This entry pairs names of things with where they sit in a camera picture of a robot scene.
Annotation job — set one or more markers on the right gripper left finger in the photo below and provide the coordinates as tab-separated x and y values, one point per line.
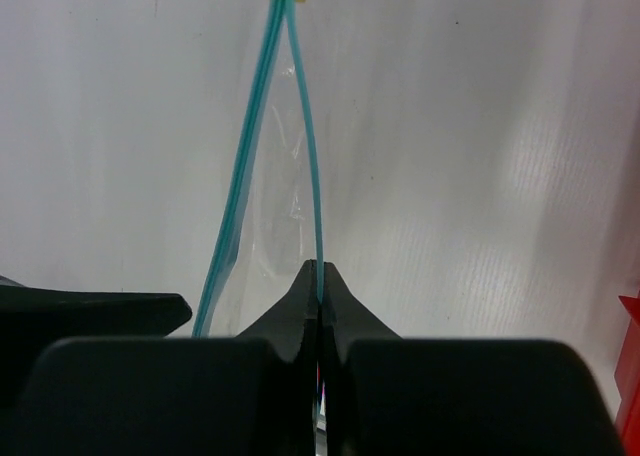
250	394

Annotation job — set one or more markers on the clear zip top bag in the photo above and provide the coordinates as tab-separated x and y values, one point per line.
272	217

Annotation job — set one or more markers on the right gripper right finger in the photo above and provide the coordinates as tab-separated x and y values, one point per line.
389	395

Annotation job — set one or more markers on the red plastic tray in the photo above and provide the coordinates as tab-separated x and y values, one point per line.
627	379

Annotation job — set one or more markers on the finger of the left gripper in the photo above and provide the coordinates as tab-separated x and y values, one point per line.
50	313

